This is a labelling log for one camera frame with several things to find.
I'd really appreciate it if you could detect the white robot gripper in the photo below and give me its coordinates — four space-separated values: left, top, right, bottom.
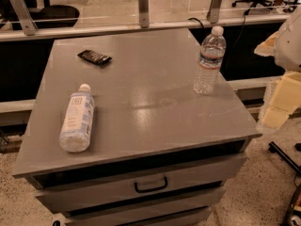
254 7 301 130

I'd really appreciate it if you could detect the clear plastic water bottle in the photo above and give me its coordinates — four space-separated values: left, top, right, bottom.
194 26 227 95

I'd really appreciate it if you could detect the white labelled bottle lying down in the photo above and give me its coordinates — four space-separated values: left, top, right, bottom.
59 84 95 153

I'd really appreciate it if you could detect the metal railing ledge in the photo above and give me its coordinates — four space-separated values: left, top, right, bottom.
0 14 289 42

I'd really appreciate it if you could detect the black stand base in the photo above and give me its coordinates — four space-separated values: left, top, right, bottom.
269 141 301 175

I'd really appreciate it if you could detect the grey drawer cabinet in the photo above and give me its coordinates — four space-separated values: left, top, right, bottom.
13 29 257 226

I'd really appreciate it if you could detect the black office chair left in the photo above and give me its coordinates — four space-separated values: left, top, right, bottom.
0 0 80 30

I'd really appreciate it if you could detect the metal bracket right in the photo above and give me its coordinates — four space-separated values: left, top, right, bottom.
207 0 222 24

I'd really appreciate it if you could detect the metal bracket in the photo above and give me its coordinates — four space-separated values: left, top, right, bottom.
9 0 37 36
138 0 150 28
207 0 222 24

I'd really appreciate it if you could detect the black cable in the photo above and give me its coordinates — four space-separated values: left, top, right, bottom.
187 14 247 71

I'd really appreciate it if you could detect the black drawer handle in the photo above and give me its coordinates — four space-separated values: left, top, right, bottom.
134 176 168 194

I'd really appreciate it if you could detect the metal bracket middle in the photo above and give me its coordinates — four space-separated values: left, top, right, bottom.
138 0 150 28

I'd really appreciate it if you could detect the metal bracket left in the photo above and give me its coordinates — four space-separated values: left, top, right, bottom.
9 0 37 36

